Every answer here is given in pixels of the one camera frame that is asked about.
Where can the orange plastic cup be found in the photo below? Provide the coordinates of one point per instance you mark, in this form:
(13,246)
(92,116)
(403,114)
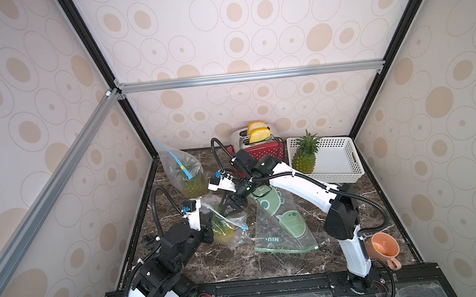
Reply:
(383,246)

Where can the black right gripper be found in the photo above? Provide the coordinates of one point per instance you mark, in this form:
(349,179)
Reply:
(234,197)

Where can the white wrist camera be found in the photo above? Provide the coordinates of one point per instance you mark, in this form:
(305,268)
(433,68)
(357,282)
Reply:
(222,181)
(192,213)

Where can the red polka-dot toaster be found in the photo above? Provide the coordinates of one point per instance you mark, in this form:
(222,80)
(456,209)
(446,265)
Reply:
(273,146)

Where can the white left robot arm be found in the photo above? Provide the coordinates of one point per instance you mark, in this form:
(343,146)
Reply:
(160,273)

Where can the yellow toast slice rear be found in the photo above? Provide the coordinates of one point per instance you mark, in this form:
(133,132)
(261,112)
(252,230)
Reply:
(256,125)

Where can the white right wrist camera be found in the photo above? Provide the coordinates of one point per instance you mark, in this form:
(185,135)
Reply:
(222,181)

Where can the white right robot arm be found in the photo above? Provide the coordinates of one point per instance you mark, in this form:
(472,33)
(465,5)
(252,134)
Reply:
(342,221)

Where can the small glass seasoning jar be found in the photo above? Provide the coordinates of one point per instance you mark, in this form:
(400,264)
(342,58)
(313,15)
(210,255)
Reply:
(148,241)

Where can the pineapple from green bag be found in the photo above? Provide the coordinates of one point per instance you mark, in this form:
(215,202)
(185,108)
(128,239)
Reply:
(304,159)

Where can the clear bag blue zipper left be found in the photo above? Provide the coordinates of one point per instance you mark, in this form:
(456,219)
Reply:
(175,161)

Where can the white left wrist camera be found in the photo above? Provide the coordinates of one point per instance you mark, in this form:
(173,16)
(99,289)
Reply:
(192,213)

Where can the white perforated plastic basket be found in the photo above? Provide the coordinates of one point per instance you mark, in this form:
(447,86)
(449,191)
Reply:
(337,160)

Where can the green printed zip-top bag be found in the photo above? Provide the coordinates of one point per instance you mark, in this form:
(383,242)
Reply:
(280,228)

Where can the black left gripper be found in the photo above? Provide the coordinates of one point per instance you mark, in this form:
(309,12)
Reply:
(205,225)

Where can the yellow toast slice front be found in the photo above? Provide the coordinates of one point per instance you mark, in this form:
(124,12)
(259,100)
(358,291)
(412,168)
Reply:
(259,135)

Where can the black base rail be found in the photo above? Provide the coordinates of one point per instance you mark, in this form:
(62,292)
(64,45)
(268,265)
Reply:
(420,280)

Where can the yellow toast slice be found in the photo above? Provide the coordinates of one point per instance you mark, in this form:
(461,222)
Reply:
(259,135)
(256,125)

